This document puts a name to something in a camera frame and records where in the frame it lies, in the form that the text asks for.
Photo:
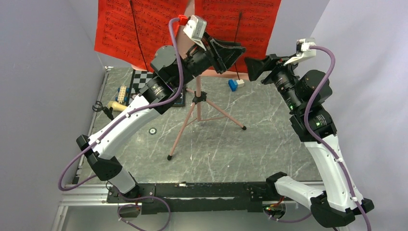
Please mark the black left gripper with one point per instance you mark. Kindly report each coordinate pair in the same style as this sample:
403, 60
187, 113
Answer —
222, 55

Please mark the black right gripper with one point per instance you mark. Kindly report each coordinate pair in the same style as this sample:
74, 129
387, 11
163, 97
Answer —
256, 66

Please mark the red sheet music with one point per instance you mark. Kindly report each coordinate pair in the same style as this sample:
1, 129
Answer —
249, 22
133, 30

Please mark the pink music stand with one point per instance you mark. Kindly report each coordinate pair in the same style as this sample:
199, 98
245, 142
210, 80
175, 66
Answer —
197, 105

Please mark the gold microphone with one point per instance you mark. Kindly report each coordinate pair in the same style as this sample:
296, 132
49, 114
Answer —
115, 106

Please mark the black microphone stand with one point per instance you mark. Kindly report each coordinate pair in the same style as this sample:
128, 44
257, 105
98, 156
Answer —
107, 110

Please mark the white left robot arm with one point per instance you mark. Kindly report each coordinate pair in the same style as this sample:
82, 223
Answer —
101, 147

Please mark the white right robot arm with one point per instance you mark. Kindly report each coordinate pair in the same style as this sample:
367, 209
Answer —
338, 204

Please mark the blue toy block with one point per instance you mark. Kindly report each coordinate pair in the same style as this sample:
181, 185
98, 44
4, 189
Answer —
234, 84

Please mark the black white chessboard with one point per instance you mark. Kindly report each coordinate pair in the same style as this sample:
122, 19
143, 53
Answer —
139, 79

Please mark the small black round disc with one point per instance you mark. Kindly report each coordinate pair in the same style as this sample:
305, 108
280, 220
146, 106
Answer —
152, 131

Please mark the white blue toy brick car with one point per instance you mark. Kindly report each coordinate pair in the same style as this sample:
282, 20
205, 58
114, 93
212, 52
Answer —
123, 95

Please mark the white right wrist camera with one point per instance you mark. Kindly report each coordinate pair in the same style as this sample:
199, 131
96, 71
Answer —
303, 51

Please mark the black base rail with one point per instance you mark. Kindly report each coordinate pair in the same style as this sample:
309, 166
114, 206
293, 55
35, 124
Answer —
154, 198

